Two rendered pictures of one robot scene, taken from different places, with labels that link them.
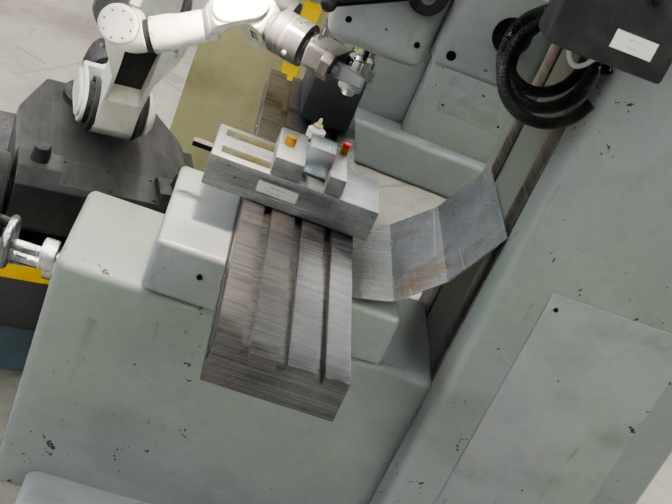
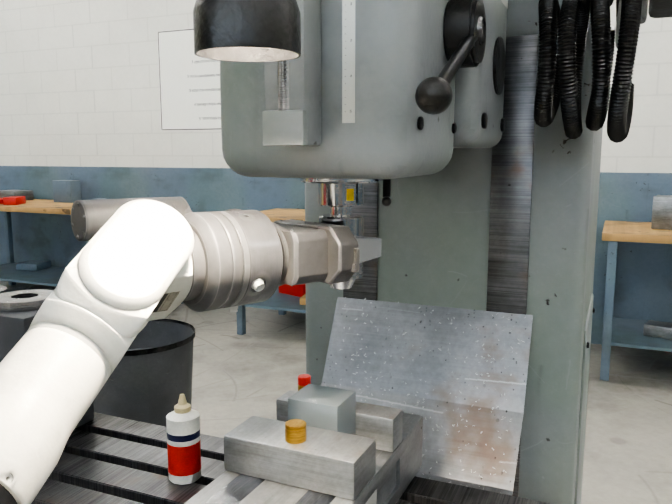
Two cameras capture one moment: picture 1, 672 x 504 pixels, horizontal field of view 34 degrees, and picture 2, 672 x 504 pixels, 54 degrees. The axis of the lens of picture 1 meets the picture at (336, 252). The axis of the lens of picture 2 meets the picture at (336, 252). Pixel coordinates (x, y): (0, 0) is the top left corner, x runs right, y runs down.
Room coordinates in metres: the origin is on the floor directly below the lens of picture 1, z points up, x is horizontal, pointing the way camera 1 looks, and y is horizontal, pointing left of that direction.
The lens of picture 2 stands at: (1.64, 0.68, 1.33)
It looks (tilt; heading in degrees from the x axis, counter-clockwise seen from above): 9 degrees down; 303
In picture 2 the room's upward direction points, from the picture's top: straight up
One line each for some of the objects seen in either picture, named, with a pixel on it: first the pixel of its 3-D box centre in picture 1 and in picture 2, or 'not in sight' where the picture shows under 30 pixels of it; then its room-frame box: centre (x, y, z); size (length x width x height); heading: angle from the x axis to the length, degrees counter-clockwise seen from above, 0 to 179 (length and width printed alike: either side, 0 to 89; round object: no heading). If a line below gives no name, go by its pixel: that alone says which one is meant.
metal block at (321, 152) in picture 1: (319, 156); (322, 420); (2.03, 0.11, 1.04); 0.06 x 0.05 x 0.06; 9
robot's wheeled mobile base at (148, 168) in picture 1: (105, 135); not in sight; (2.62, 0.69, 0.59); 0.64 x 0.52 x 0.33; 25
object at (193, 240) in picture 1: (277, 261); not in sight; (2.01, 0.10, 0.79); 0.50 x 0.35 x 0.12; 100
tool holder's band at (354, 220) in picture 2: (360, 60); (341, 219); (2.01, 0.10, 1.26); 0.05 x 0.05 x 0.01
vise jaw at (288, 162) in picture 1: (290, 154); (299, 454); (2.02, 0.16, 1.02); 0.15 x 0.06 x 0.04; 9
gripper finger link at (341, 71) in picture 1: (347, 76); (360, 250); (1.98, 0.11, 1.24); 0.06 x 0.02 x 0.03; 75
